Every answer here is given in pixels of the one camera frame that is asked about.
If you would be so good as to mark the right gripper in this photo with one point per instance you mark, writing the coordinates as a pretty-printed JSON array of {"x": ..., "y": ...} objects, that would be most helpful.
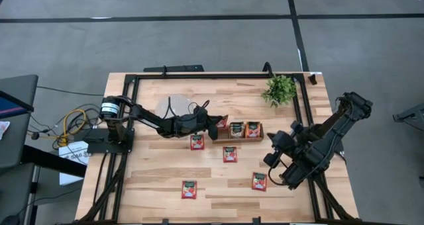
[{"x": 281, "y": 145}]

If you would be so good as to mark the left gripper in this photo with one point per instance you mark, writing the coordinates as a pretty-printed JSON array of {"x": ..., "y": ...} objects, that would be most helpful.
[{"x": 189, "y": 125}]

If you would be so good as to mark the red tea packet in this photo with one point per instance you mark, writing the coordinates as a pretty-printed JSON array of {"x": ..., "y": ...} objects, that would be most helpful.
[
  {"x": 230, "y": 154},
  {"x": 259, "y": 182},
  {"x": 197, "y": 143},
  {"x": 223, "y": 122},
  {"x": 189, "y": 189}
]

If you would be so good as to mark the beige tea packet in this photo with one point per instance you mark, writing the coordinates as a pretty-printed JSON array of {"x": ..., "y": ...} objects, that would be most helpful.
[{"x": 237, "y": 130}]

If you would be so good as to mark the orange tea packet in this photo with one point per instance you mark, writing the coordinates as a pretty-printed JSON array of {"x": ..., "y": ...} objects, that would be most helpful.
[{"x": 253, "y": 130}]

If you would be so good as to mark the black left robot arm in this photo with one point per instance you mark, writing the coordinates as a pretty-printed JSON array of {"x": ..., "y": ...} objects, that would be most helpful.
[{"x": 149, "y": 120}]

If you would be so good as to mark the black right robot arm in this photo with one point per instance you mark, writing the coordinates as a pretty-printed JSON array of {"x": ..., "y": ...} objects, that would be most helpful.
[{"x": 351, "y": 107}]

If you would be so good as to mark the wooden tea organizer box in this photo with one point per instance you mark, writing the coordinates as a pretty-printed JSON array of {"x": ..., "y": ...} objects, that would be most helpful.
[{"x": 224, "y": 136}]

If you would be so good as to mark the grey round plate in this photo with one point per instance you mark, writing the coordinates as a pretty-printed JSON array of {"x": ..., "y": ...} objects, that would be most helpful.
[{"x": 180, "y": 103}]

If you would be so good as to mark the green plant in white pot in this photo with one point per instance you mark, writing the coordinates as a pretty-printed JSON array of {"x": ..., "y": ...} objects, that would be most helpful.
[{"x": 280, "y": 91}]

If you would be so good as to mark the black bar-shaped device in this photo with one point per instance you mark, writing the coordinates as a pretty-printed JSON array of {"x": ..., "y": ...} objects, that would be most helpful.
[{"x": 179, "y": 68}]

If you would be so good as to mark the small black clip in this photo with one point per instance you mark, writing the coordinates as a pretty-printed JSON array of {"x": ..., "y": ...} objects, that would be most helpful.
[{"x": 312, "y": 79}]

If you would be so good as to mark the grey metal stand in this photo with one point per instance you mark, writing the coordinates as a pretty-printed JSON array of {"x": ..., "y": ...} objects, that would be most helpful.
[{"x": 414, "y": 114}]

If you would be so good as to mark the white printed paper box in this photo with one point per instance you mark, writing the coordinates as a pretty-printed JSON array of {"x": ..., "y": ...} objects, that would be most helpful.
[{"x": 76, "y": 149}]

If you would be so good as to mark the grey desk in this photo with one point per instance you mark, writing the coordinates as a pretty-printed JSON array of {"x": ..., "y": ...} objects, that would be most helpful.
[{"x": 16, "y": 142}]

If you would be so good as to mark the screen with blue picture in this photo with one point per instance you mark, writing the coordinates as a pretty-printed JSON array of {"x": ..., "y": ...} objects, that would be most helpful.
[{"x": 11, "y": 107}]

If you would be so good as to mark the white paper sheet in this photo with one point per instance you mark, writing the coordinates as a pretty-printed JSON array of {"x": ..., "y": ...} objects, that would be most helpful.
[{"x": 3, "y": 130}]

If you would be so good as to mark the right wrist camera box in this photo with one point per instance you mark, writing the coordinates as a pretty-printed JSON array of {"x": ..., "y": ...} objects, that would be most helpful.
[{"x": 295, "y": 127}]

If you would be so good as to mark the black frame bracket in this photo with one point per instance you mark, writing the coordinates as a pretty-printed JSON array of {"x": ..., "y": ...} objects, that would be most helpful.
[
  {"x": 256, "y": 221},
  {"x": 165, "y": 222}
]

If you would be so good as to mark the black arched bracket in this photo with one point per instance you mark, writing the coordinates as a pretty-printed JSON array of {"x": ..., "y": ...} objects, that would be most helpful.
[{"x": 267, "y": 63}]

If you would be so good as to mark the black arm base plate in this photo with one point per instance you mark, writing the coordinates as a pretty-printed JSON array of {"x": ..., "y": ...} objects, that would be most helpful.
[{"x": 99, "y": 147}]

